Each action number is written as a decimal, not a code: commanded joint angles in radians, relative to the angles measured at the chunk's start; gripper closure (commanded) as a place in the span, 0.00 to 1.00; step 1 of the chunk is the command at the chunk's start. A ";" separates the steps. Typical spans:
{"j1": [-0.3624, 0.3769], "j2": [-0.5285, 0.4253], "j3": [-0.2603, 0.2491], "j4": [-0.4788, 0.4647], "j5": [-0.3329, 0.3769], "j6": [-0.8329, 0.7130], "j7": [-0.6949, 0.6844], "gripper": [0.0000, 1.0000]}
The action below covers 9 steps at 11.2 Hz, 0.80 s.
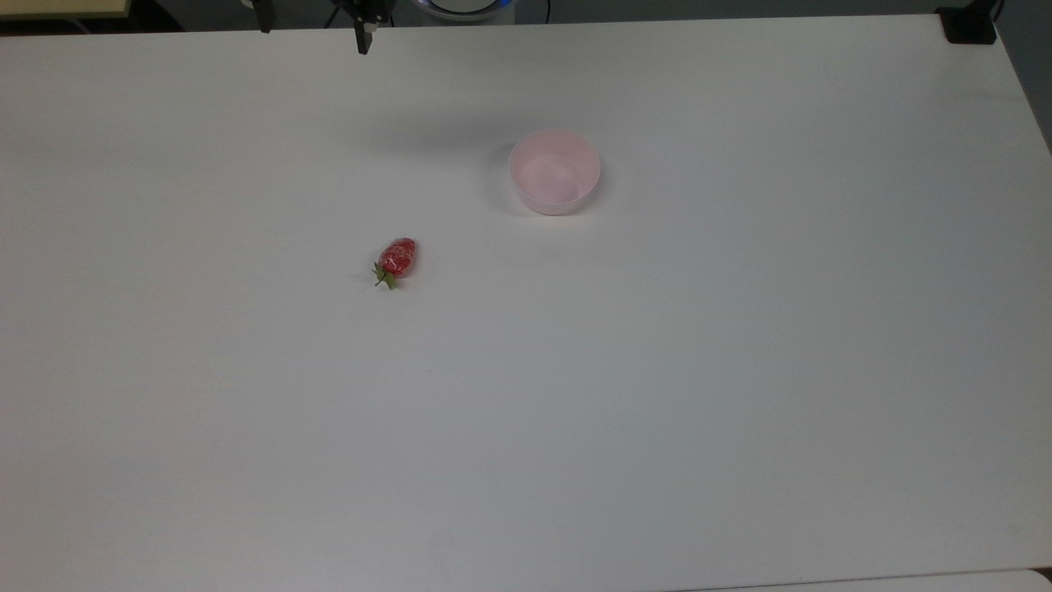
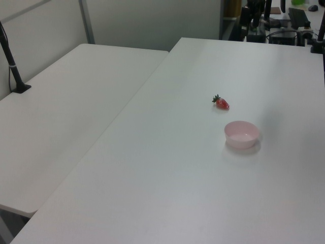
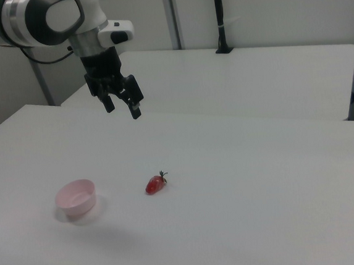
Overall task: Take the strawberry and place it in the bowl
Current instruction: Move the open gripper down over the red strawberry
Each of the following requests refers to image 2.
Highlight open shelf with yellow panel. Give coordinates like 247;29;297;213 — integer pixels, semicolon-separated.
219;0;242;41

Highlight black box device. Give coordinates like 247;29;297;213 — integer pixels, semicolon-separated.
268;30;298;46

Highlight silver black device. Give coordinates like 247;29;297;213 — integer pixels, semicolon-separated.
297;29;315;47

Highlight pink plastic bowl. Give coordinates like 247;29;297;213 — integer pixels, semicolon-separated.
223;120;260;149

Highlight dark boxy device on stand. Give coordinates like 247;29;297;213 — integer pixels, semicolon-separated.
240;6;252;29

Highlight black camera pole with clamp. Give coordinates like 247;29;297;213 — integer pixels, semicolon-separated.
0;20;32;95

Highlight black vertical stand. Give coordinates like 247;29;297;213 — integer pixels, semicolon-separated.
263;0;272;21

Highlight black pole with table clamp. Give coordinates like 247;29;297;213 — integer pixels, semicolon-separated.
310;10;325;54

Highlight red strawberry with green leaves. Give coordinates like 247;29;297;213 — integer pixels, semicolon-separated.
212;94;231;110

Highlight black keyboard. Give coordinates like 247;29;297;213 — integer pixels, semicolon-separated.
287;7;311;29

